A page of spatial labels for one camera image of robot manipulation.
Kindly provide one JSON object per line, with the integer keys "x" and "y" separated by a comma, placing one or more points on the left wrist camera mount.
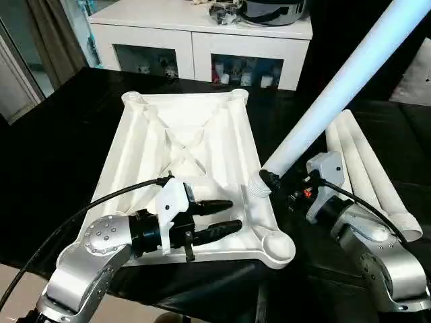
{"x": 171, "y": 202}

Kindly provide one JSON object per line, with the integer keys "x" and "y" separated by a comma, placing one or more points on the dark helmet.
{"x": 272, "y": 13}

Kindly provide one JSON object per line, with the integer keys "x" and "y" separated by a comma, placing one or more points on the black bundle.
{"x": 225, "y": 13}

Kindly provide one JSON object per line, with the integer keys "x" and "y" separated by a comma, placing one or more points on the red bottle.
{"x": 215, "y": 73}

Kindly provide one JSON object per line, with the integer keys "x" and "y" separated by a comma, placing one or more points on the black cabinet gold label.
{"x": 336, "y": 20}

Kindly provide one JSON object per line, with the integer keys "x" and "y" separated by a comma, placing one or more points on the white plastic table top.
{"x": 202, "y": 121}

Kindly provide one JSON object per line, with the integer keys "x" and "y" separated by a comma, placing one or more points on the white plastic table leg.
{"x": 363, "y": 168}
{"x": 376, "y": 168}
{"x": 353, "y": 74}
{"x": 334, "y": 138}

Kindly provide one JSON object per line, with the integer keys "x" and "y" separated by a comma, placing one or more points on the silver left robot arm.
{"x": 84, "y": 269}

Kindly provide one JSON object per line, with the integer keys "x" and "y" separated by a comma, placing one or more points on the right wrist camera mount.
{"x": 328, "y": 165}

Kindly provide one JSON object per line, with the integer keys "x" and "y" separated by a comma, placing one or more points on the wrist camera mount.
{"x": 328, "y": 165}
{"x": 171, "y": 202}

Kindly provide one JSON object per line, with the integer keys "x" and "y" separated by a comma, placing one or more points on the white cabinet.
{"x": 198, "y": 50}

